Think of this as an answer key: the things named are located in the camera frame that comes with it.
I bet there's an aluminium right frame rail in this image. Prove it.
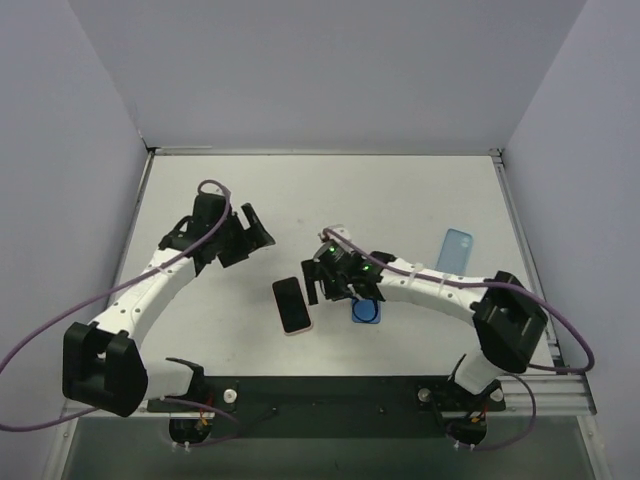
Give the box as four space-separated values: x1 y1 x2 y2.
489 149 587 375

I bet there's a pink phone case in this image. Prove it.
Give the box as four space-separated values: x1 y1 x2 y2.
271 276 315 337

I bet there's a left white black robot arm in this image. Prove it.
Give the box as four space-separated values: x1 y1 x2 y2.
62 193 275 417

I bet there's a light blue phone case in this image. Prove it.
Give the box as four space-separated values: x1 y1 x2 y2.
436 228 474 276

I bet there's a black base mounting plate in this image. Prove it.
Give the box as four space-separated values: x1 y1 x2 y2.
146 374 506 440

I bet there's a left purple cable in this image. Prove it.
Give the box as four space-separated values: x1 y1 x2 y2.
0 179 236 449

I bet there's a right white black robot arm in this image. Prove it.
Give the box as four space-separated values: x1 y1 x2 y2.
301 239 548 395

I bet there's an aluminium left frame rail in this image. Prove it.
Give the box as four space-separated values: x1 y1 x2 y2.
113 149 155 285

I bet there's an aluminium back frame rail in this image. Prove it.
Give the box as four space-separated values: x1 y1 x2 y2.
151 146 503 158

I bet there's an aluminium front frame rail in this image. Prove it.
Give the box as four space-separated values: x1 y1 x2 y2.
59 372 599 420

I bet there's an aluminium frame rail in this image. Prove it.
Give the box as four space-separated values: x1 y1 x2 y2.
489 149 587 375
113 149 155 285
59 372 599 420
151 146 503 158

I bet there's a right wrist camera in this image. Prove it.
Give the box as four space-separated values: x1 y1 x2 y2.
323 224 351 241

